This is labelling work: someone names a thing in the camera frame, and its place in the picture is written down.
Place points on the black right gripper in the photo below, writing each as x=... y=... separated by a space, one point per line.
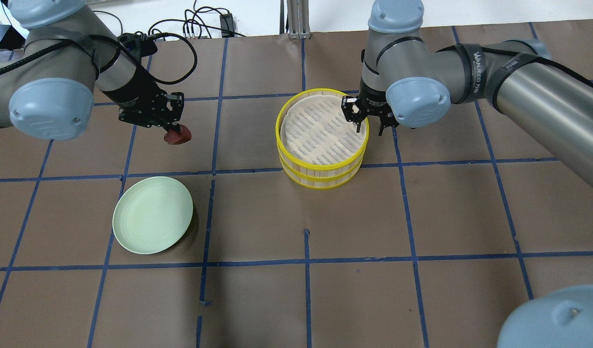
x=372 y=99

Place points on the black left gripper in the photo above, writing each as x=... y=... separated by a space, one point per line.
x=137 y=93

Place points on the red-brown bun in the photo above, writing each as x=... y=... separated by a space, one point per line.
x=178 y=138

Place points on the yellow steamer layer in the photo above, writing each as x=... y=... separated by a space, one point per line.
x=311 y=131
x=320 y=179

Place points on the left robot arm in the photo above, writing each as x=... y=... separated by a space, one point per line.
x=69 y=52

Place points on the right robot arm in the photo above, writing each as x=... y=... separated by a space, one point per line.
x=404 y=84

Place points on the light green plate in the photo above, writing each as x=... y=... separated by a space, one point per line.
x=152 y=215

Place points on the black power adapter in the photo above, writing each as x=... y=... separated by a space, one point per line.
x=227 y=25

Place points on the aluminium frame post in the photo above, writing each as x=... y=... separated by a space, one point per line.
x=298 y=19

